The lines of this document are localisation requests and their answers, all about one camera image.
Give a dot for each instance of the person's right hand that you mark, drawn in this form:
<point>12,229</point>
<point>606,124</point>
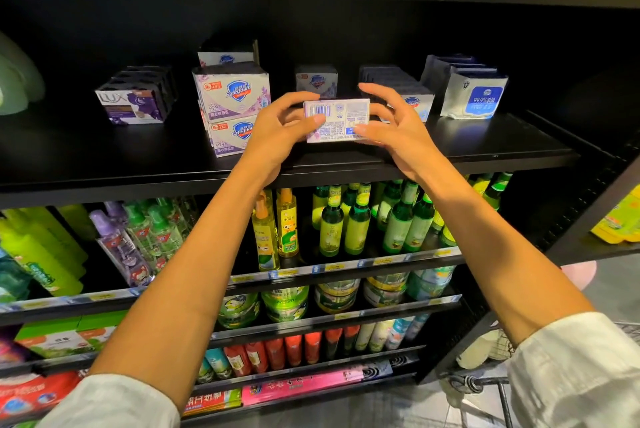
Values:
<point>410,137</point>

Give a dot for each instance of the person's left hand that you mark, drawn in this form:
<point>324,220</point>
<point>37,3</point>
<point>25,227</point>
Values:
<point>275,142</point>

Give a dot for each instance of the single white pink soap box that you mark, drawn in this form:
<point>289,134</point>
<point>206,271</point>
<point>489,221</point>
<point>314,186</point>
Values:
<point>232,90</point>
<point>228,134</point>
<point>337,119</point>

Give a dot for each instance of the black store shelf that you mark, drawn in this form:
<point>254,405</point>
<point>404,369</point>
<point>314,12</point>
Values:
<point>100,157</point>

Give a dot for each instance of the pale green pump soap bottle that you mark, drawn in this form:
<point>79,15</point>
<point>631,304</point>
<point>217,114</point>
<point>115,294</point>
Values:
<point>15,77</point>

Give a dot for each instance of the person's left forearm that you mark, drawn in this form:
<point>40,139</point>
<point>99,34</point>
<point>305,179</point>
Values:
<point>175,303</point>

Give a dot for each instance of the person's right forearm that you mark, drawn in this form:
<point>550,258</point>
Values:
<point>505,252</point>

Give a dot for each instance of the row of white blue soap boxes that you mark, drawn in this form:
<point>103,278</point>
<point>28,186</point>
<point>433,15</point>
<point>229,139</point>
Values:
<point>400,92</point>

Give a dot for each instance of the row of white pink soap boxes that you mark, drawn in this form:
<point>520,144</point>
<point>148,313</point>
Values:
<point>316,82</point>

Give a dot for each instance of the row of white upright packs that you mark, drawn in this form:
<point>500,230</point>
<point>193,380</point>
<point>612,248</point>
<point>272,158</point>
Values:
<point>472,92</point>

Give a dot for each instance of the row of white red soap boxes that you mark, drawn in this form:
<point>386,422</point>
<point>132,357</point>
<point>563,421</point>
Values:
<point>228,54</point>

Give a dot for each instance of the row of purple soap boxes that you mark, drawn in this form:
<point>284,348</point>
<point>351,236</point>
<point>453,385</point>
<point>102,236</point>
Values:
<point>135,100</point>

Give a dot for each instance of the green lidded wipe tub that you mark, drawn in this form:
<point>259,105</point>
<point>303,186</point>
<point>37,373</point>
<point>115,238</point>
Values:
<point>432,283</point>
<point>238,310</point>
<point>338,296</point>
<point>386,290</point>
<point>285,303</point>

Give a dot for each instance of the row of white small bottles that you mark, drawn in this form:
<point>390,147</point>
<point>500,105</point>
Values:
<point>390,335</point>

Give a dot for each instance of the cream white pouch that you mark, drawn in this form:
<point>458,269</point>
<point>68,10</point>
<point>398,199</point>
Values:
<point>485,348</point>

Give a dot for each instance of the yellow detergent jug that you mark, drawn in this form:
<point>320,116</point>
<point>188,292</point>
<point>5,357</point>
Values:
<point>620,218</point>

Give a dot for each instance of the long pink packet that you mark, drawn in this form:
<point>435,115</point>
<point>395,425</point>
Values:
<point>305,383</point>

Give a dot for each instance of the green white box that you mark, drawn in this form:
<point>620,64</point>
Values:
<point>100,328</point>
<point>50,338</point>

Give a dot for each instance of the yellow red packets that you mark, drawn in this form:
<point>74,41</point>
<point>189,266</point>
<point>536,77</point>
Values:
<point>212,401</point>

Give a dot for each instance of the red snack packet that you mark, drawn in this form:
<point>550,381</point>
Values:
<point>35,393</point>

